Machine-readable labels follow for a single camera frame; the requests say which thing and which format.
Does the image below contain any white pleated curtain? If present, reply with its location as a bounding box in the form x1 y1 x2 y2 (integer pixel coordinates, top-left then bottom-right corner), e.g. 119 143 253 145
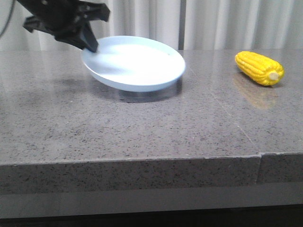
0 0 303 52

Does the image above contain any light blue round plate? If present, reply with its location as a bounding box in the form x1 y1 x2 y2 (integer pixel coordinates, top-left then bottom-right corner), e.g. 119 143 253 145
81 35 186 92

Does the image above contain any thin black cable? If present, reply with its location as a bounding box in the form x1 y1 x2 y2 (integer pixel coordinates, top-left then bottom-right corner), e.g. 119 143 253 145
0 0 17 38

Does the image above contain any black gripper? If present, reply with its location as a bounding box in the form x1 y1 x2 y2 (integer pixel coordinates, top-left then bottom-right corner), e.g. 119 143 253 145
19 0 110 52

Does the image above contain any yellow corn cob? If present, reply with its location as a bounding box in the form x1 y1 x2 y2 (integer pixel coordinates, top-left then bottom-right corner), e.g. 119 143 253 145
235 51 285 86

